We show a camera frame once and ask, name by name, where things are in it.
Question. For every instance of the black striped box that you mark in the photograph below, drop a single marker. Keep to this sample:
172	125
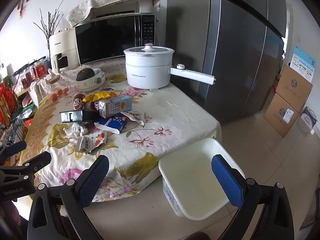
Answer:
75	116

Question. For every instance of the cream kitchen appliance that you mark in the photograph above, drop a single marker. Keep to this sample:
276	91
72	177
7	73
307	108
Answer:
62	42

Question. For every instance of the small blue white box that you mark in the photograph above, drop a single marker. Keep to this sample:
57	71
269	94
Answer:
108	89

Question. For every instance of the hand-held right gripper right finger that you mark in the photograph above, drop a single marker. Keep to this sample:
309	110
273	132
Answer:
226	180

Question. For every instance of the red gift bags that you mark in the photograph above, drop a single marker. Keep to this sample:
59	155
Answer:
5	100

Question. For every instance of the black microwave oven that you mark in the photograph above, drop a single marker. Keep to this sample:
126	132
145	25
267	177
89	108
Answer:
105	40

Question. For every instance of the light blue milk carton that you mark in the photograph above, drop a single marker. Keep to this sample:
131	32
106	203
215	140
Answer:
113	107

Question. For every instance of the white nut snack packet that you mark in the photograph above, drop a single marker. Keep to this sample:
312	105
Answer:
87	143

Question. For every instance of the white electric cooking pot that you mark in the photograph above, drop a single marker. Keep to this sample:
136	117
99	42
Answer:
147	72

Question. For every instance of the blue wall poster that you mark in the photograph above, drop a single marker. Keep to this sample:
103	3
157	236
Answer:
303	62

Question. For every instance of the crumpled white tissue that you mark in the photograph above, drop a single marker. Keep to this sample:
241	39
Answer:
75	130

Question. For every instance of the floral cloth cover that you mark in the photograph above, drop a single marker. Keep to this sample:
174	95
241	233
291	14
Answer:
82	7

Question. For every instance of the small white bowl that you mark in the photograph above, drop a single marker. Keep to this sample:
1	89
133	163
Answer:
98	72

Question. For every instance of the cardboard box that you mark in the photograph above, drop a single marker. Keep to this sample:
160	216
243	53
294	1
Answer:
280	115
292	87

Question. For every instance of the red wall decoration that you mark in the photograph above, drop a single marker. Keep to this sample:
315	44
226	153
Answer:
23	5

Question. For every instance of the grey refrigerator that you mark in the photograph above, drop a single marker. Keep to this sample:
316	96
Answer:
237	55

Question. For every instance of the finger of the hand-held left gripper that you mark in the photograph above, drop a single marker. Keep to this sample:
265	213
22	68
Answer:
35	163
12	149

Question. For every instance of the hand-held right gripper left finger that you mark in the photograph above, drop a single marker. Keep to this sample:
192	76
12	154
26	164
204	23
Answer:
96	177

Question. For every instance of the dried bare branches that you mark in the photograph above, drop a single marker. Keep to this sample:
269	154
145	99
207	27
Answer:
47	32

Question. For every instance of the white plastic bin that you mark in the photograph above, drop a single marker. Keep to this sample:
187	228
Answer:
200	180

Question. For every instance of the floral tablecloth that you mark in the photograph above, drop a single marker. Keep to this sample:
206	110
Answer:
162	105

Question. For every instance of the blue biscuit box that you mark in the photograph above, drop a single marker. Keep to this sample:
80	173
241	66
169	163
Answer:
113	123

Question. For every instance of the dark green pumpkin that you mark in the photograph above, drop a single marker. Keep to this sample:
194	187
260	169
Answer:
84	75

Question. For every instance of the yellow snack bag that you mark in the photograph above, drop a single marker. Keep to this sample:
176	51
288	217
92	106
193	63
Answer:
100	95

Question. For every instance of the white boxy appliance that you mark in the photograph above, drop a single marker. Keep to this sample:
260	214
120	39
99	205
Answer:
115	8

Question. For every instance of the printed paper bag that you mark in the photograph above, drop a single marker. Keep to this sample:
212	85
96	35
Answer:
308	118

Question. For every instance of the orange peel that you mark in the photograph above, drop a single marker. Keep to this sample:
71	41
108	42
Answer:
113	94

